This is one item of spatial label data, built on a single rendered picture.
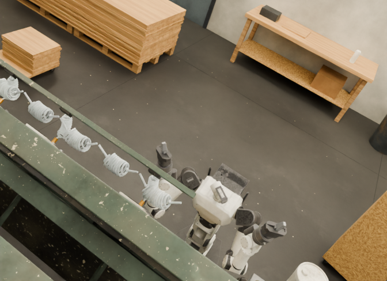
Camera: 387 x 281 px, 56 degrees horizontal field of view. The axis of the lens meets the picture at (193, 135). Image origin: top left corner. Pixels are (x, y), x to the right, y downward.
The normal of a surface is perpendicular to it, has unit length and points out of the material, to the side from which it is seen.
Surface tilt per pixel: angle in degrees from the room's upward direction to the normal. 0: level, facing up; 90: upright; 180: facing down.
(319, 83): 90
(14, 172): 32
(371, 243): 90
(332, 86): 90
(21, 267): 0
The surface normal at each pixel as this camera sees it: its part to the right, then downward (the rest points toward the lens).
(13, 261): 0.29, -0.72
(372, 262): -0.69, 0.29
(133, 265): -0.01, -0.37
